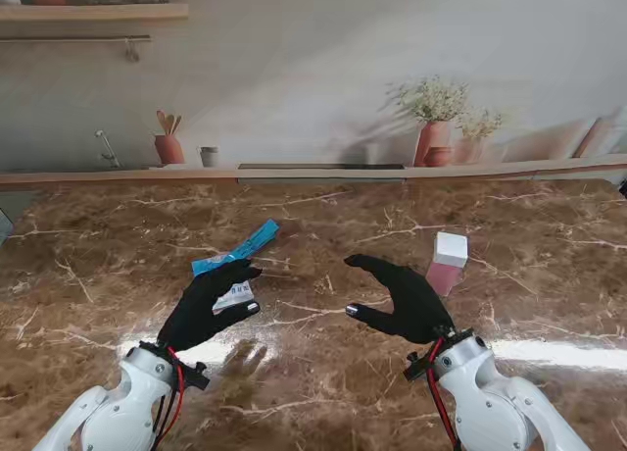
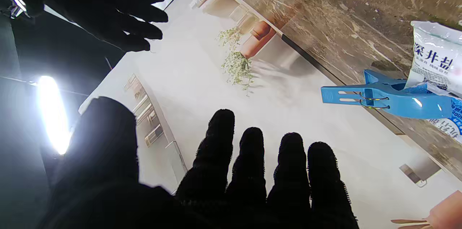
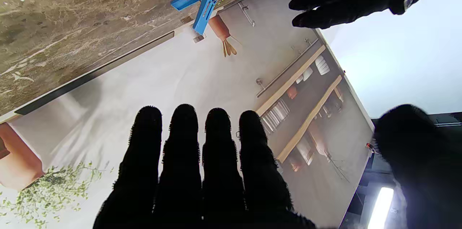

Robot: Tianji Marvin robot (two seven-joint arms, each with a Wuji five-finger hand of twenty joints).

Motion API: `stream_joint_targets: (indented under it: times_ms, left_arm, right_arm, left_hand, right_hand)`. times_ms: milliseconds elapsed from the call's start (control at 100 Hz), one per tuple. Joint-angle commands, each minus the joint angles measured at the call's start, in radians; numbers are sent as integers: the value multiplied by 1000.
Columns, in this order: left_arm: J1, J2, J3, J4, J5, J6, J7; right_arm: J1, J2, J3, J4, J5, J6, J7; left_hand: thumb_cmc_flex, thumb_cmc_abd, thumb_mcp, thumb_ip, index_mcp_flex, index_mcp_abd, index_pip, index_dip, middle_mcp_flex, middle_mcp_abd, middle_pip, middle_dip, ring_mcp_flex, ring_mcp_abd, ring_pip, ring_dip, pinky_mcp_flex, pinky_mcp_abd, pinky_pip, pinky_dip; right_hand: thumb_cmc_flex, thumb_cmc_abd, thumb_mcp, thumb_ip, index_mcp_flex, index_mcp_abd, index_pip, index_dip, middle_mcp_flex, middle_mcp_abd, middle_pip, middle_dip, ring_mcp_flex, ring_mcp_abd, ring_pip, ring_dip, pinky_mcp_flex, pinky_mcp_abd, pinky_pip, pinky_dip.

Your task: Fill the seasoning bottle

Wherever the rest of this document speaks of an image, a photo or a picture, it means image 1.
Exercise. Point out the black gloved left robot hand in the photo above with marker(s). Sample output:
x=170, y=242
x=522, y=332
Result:
x=196, y=309

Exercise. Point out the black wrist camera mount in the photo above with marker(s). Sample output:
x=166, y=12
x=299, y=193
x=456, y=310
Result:
x=198, y=377
x=416, y=367

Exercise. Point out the wooden wall shelf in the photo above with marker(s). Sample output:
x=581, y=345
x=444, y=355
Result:
x=98, y=12

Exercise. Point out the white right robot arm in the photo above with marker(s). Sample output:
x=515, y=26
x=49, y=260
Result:
x=490, y=402

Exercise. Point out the clear bottle with pink seasoning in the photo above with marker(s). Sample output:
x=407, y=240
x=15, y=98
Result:
x=443, y=277

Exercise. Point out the blue plastic bag clip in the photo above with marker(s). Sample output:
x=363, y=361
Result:
x=259, y=235

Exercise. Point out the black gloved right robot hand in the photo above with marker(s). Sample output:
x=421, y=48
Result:
x=416, y=309

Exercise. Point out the wooden cutting boards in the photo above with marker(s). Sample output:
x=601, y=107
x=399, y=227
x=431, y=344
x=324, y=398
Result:
x=595, y=137

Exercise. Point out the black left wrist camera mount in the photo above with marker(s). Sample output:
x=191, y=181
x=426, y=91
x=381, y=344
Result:
x=198, y=377

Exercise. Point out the grey blue edge object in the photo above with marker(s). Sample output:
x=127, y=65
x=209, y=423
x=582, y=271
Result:
x=4, y=225

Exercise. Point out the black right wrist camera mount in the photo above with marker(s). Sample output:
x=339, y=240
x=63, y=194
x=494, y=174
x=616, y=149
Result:
x=416, y=367

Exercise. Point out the white and blue seasoning bag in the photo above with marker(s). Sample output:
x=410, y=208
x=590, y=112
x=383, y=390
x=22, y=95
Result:
x=206, y=265

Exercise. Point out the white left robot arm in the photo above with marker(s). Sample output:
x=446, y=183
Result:
x=132, y=397

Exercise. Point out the beige vase with flowers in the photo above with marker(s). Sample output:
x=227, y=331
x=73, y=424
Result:
x=467, y=149

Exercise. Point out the black edge object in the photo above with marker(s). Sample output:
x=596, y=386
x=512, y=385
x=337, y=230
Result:
x=623, y=187

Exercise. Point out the white square bottle cap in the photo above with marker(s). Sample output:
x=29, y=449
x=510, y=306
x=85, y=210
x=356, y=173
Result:
x=450, y=247

